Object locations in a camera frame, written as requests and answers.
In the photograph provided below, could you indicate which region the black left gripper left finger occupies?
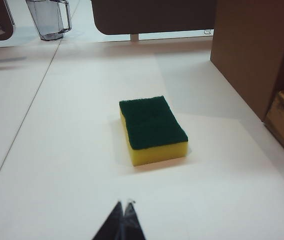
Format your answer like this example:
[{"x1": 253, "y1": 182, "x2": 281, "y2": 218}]
[{"x1": 91, "y1": 199, "x2": 125, "y2": 240}]

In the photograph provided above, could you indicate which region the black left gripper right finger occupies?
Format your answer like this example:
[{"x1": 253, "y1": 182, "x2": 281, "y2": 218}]
[{"x1": 123, "y1": 199, "x2": 147, "y2": 240}]

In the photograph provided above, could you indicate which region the yellow sponge with green scourer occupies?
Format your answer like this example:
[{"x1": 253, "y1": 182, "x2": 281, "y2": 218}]
[{"x1": 118, "y1": 95, "x2": 189, "y2": 167}]

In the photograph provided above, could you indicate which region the brown cardboard box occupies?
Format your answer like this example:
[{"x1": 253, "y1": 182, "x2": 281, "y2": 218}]
[{"x1": 209, "y1": 0, "x2": 284, "y2": 123}]

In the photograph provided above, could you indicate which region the large brown desk divider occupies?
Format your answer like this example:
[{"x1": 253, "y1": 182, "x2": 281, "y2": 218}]
[{"x1": 91, "y1": 0, "x2": 218, "y2": 36}]

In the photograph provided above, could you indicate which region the clear glass mug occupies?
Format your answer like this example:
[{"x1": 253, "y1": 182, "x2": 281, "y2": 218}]
[{"x1": 25, "y1": 0, "x2": 72, "y2": 41}]

